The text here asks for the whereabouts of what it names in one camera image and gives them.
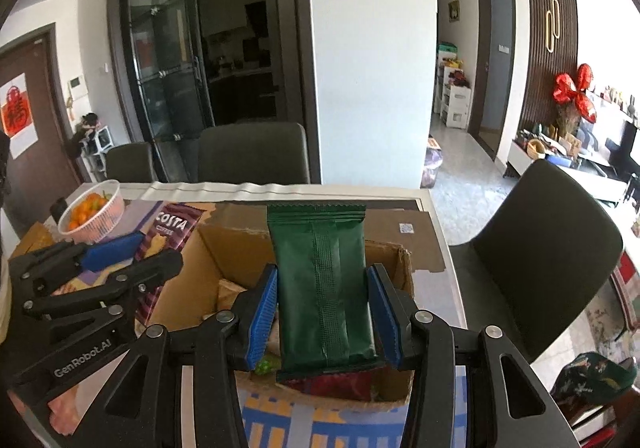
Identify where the dark-framed room door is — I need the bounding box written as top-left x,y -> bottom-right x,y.
477,0 -> 516,161

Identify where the flat cardboard sheet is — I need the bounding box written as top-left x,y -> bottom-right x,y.
365,209 -> 449,275

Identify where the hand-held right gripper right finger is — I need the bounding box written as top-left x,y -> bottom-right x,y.
366,263 -> 573,448

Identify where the yellow woven box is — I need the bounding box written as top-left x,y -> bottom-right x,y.
10,221 -> 66,259

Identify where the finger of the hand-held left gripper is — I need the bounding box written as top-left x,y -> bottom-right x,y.
21,247 -> 184,330
9,231 -> 145,300

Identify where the small grey dining chair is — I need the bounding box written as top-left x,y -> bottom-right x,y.
105,142 -> 158,183

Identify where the transparent stool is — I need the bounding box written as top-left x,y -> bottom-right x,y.
421,138 -> 444,189

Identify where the wide grey dining chair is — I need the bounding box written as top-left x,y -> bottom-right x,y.
197,122 -> 311,185

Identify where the red paper door decoration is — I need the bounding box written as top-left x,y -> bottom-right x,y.
0,73 -> 40,159

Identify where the purple coffee packet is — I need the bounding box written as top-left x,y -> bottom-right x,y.
134,202 -> 206,324

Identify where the dark round-backed dining chair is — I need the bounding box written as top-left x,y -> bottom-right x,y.
450,159 -> 625,364

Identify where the gold wall ornament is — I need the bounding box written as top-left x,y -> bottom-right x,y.
545,0 -> 560,54

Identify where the brown cardboard box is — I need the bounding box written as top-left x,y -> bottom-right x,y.
147,201 -> 416,402

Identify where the television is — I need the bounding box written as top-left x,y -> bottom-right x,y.
622,121 -> 640,179

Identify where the black-framed glass sliding door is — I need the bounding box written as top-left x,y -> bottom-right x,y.
107,0 -> 216,179

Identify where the wooden chair with floral cushion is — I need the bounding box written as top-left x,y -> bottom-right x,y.
550,352 -> 637,448

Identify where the black bag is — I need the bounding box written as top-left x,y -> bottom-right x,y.
75,112 -> 101,159

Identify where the dark green snack packet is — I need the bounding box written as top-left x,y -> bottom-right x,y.
266,203 -> 378,376

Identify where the white shelf unit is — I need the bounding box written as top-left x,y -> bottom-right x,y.
435,43 -> 473,129

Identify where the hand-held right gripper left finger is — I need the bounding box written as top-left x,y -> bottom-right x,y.
70,263 -> 279,448

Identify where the white plastic basket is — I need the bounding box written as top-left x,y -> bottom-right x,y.
57,179 -> 126,245

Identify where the red bow balloon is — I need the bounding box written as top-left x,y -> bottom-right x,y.
552,63 -> 598,124

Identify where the pile of oranges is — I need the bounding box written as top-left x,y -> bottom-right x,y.
67,192 -> 109,231

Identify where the brown entrance door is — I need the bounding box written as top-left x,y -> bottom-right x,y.
0,23 -> 83,234

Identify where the white television cabinet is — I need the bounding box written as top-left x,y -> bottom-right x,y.
507,138 -> 628,203

